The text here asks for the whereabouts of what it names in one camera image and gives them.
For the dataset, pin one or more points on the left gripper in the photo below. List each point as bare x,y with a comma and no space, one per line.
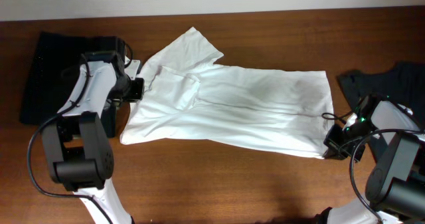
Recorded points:
135,89

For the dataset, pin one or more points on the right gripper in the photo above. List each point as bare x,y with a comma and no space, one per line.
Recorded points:
335,141

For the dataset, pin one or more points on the white t-shirt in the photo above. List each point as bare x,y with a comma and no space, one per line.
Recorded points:
190,96

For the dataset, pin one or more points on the folded black garment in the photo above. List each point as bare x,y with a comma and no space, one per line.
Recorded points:
55,70

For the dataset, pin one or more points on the dark green garment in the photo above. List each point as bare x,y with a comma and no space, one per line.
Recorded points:
404,84

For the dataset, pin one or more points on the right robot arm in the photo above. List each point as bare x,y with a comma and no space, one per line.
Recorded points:
394,191

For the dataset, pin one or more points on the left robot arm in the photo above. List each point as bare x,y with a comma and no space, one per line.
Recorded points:
76,146

